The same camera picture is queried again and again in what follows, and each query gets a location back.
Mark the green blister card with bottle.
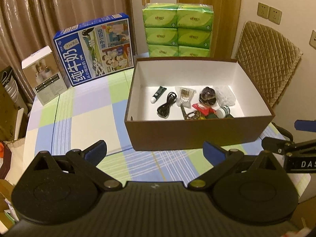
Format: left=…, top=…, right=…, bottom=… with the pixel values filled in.
left=206, top=105, right=233, bottom=119

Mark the leopard print hair clip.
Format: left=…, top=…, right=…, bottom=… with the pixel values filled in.
left=180, top=104, right=201, bottom=120

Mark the red snack packet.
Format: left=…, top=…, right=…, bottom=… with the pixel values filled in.
left=192, top=103, right=215, bottom=116

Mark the clear box of floss picks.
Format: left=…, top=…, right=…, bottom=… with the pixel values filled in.
left=214, top=86, right=236, bottom=106

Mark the dark brown scrunchie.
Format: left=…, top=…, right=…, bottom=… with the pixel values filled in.
left=199, top=87, right=216, bottom=106

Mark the cotton swab bag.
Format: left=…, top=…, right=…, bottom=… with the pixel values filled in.
left=175, top=87, right=196, bottom=108

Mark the black cable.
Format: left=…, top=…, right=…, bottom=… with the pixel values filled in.
left=156, top=91, right=178, bottom=119

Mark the dark green tube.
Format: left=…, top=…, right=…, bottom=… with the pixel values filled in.
left=150, top=86, right=166, bottom=104

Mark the black chair armrest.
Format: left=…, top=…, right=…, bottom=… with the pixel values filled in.
left=272, top=122, right=293, bottom=142

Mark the checkered tablecloth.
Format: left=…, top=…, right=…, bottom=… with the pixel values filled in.
left=22, top=67, right=287, bottom=186

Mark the brown cardboard box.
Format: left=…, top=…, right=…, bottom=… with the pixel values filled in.
left=124, top=56, right=276, bottom=151

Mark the quilted chair cushion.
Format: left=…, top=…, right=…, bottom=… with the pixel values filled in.
left=235, top=21, right=303, bottom=107

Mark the small white product box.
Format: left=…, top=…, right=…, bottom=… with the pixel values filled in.
left=21, top=46, right=68, bottom=105

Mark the blue milk carton box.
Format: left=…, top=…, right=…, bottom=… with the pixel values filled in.
left=53, top=13, right=134, bottom=87

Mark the green tissue pack bundle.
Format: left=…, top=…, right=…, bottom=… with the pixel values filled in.
left=142, top=3, right=214, bottom=57

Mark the beige curtain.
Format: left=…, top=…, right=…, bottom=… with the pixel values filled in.
left=1, top=0, right=133, bottom=103

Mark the single wall socket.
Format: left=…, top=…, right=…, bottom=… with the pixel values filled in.
left=309, top=30, right=316, bottom=49

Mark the double wall socket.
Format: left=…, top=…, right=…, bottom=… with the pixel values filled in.
left=257, top=2, right=282, bottom=25

